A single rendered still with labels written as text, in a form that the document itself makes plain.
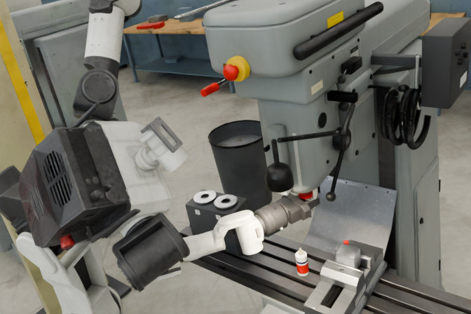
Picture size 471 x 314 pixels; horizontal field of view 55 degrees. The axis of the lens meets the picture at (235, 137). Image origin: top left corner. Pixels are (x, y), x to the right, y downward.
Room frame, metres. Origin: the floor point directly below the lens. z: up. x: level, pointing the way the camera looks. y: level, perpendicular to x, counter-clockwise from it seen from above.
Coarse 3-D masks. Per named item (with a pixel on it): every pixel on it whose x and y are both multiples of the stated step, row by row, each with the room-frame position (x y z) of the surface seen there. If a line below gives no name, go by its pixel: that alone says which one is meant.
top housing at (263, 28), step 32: (256, 0) 1.18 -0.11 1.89; (288, 0) 1.09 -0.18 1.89; (320, 0) 1.11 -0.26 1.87; (352, 0) 1.23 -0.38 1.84; (224, 32) 1.08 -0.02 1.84; (256, 32) 1.02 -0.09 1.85; (288, 32) 1.00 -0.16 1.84; (320, 32) 1.10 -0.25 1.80; (352, 32) 1.23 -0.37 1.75; (256, 64) 1.03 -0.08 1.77; (288, 64) 1.00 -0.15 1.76
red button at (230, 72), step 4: (228, 64) 1.03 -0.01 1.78; (224, 68) 1.03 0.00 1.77; (228, 68) 1.02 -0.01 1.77; (232, 68) 1.02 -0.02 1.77; (236, 68) 1.03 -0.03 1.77; (224, 72) 1.03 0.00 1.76; (228, 72) 1.02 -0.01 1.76; (232, 72) 1.01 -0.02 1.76; (236, 72) 1.02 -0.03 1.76; (224, 76) 1.03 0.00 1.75; (228, 76) 1.02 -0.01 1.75; (232, 76) 1.01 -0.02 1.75; (236, 76) 1.02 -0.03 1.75; (228, 80) 1.03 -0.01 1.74; (232, 80) 1.02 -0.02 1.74
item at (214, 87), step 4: (224, 80) 1.15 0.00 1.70; (212, 84) 1.12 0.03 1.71; (216, 84) 1.12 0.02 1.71; (220, 84) 1.14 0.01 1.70; (204, 88) 1.10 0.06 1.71; (208, 88) 1.10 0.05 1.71; (212, 88) 1.11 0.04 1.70; (216, 88) 1.12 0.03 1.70; (200, 92) 1.10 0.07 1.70; (204, 92) 1.09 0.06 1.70; (208, 92) 1.09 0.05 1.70; (212, 92) 1.11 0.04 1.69; (204, 96) 1.09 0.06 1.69
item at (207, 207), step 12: (204, 192) 1.55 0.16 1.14; (216, 192) 1.56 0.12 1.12; (192, 204) 1.50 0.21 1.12; (204, 204) 1.48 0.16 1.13; (216, 204) 1.45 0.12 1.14; (228, 204) 1.43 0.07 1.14; (240, 204) 1.44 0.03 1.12; (192, 216) 1.49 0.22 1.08; (204, 216) 1.46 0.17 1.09; (216, 216) 1.42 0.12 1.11; (192, 228) 1.50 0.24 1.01; (204, 228) 1.46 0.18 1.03; (228, 240) 1.40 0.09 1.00; (240, 252) 1.39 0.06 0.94
